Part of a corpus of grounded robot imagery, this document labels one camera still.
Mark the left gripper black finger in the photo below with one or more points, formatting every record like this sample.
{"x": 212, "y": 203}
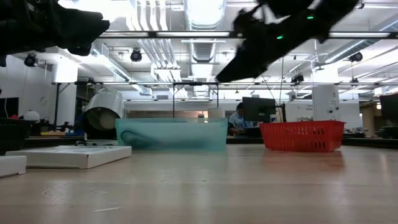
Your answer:
{"x": 87, "y": 31}

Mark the black ceiling camera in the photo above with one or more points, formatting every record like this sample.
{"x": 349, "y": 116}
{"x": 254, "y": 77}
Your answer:
{"x": 356, "y": 57}
{"x": 136, "y": 55}
{"x": 30, "y": 59}

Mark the white dome lamp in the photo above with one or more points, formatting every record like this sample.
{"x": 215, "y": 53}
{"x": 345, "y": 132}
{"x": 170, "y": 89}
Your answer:
{"x": 31, "y": 115}

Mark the red plastic basket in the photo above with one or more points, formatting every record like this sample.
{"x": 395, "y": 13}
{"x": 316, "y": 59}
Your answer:
{"x": 295, "y": 133}

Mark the white pillar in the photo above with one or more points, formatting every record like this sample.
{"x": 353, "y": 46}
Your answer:
{"x": 325, "y": 102}

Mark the black monitor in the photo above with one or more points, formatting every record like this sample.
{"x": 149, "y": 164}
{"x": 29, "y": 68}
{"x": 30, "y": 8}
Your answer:
{"x": 258, "y": 109}
{"x": 390, "y": 109}

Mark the white printed product box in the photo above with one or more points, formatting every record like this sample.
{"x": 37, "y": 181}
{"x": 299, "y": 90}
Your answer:
{"x": 12, "y": 166}
{"x": 77, "y": 158}

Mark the person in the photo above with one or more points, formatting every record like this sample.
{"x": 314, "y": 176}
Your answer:
{"x": 237, "y": 121}

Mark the black plastic basket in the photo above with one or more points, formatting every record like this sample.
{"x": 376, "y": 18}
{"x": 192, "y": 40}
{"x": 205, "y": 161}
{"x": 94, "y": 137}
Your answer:
{"x": 12, "y": 133}

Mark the black background rig frame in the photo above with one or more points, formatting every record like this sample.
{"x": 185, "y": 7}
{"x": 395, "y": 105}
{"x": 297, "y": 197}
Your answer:
{"x": 196, "y": 83}

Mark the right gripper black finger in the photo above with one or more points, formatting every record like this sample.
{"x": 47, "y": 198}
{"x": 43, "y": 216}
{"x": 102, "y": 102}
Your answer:
{"x": 245, "y": 70}

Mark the green translucent plastic bin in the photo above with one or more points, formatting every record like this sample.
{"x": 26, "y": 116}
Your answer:
{"x": 186, "y": 133}

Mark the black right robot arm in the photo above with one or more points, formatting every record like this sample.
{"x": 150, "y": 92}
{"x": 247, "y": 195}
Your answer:
{"x": 326, "y": 12}

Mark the silver ventilation duct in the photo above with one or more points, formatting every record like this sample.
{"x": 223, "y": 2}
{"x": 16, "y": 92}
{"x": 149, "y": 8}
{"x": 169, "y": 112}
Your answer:
{"x": 203, "y": 49}

